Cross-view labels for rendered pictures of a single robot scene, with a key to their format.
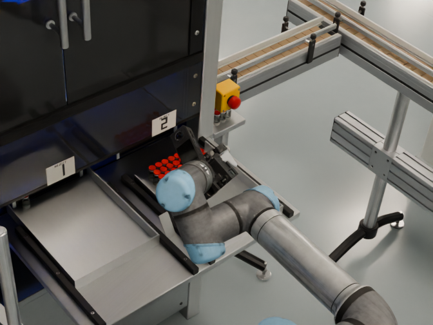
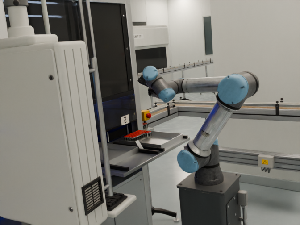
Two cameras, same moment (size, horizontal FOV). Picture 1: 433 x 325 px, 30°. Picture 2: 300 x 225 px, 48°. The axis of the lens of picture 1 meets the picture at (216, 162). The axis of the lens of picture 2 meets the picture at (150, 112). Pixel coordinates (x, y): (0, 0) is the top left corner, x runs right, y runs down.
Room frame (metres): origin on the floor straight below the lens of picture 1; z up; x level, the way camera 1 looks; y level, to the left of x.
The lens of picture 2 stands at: (-0.50, 0.39, 1.50)
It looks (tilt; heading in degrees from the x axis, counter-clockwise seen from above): 11 degrees down; 350
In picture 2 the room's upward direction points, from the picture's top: 5 degrees counter-clockwise
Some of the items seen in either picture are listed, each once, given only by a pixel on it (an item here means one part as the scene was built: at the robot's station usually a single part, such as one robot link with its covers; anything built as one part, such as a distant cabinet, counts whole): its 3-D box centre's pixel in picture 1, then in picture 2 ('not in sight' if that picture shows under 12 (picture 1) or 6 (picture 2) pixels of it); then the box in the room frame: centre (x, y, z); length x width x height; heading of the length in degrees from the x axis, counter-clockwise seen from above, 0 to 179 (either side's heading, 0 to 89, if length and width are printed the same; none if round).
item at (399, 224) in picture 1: (365, 235); not in sight; (2.33, -0.64, 0.07); 0.50 x 0.08 x 0.14; 133
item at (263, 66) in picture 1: (259, 61); (151, 115); (2.27, -0.12, 0.92); 0.69 x 0.16 x 0.16; 133
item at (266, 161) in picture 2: not in sight; (265, 161); (1.90, -0.96, 0.50); 0.12 x 0.05 x 0.09; 43
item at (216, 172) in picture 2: not in sight; (208, 170); (1.09, -0.17, 0.84); 0.15 x 0.15 x 0.10
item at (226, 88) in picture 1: (223, 94); (143, 115); (1.97, 0.00, 0.99); 0.08 x 0.07 x 0.07; 43
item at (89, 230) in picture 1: (82, 223); (102, 153); (1.48, 0.34, 0.90); 0.34 x 0.26 x 0.04; 43
